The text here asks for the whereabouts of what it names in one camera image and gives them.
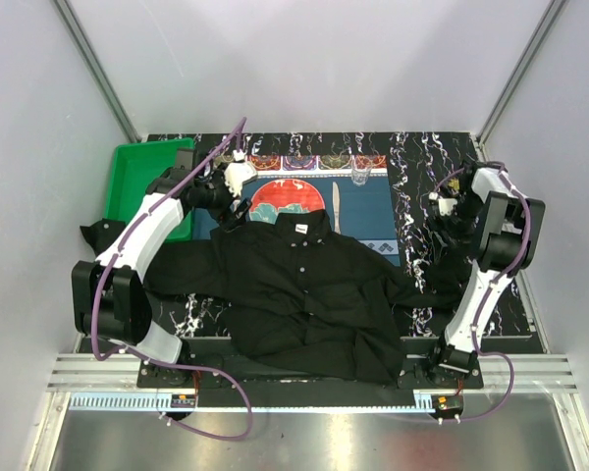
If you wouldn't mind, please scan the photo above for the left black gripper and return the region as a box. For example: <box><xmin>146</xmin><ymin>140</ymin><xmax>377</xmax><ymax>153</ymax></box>
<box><xmin>194</xmin><ymin>164</ymin><xmax>251</xmax><ymax>232</ymax></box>

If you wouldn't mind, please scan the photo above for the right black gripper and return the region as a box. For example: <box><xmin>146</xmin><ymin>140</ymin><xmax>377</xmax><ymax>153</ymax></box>
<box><xmin>424</xmin><ymin>192</ymin><xmax>483</xmax><ymax>265</ymax></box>

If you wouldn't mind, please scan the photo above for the black button shirt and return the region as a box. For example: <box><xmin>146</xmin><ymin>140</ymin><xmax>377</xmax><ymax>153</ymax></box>
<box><xmin>144</xmin><ymin>210</ymin><xmax>461</xmax><ymax>384</ymax></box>

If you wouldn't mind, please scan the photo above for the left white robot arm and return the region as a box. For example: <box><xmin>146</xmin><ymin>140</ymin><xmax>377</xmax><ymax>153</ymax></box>
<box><xmin>71</xmin><ymin>148</ymin><xmax>257</xmax><ymax>389</ymax></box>

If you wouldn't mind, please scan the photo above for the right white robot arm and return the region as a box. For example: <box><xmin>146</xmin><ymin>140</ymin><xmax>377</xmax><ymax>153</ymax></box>
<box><xmin>425</xmin><ymin>161</ymin><xmax>546</xmax><ymax>390</ymax></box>

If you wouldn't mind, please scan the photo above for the gold brooch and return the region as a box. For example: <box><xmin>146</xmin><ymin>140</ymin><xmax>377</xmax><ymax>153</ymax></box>
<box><xmin>448</xmin><ymin>179</ymin><xmax>460</xmax><ymax>192</ymax></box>

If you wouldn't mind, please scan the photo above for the red floral plate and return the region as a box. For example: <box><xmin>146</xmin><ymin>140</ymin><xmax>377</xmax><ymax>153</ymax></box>
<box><xmin>248</xmin><ymin>179</ymin><xmax>325</xmax><ymax>224</ymax></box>

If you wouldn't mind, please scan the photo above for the silver table knife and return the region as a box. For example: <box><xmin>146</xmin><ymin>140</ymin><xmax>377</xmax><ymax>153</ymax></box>
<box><xmin>332</xmin><ymin>182</ymin><xmax>341</xmax><ymax>234</ymax></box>

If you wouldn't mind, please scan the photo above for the blue patterned placemat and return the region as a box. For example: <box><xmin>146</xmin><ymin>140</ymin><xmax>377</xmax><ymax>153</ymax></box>
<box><xmin>190</xmin><ymin>154</ymin><xmax>401</xmax><ymax>269</ymax></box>

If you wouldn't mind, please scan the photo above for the green plastic tray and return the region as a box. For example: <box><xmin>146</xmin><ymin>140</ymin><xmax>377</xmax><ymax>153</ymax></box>
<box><xmin>104</xmin><ymin>137</ymin><xmax>194</xmax><ymax>223</ymax></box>

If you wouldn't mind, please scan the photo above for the clear drinking glass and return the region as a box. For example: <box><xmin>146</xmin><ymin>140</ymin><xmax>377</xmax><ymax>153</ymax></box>
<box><xmin>351</xmin><ymin>156</ymin><xmax>373</xmax><ymax>186</ymax></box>

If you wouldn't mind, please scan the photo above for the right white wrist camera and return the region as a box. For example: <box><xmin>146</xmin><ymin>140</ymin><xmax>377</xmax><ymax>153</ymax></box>
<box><xmin>428</xmin><ymin>192</ymin><xmax>457</xmax><ymax>217</ymax></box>

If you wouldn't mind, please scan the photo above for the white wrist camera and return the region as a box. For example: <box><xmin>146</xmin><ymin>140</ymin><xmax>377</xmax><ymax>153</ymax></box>
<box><xmin>224</xmin><ymin>150</ymin><xmax>257</xmax><ymax>198</ymax></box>
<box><xmin>428</xmin><ymin>192</ymin><xmax>457</xmax><ymax>217</ymax></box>

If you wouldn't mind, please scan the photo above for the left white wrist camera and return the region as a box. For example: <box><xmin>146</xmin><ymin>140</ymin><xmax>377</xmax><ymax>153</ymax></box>
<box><xmin>224</xmin><ymin>150</ymin><xmax>257</xmax><ymax>198</ymax></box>

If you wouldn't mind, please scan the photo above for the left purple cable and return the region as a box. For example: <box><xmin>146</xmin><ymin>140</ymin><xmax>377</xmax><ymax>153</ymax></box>
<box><xmin>90</xmin><ymin>116</ymin><xmax>254</xmax><ymax>442</ymax></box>

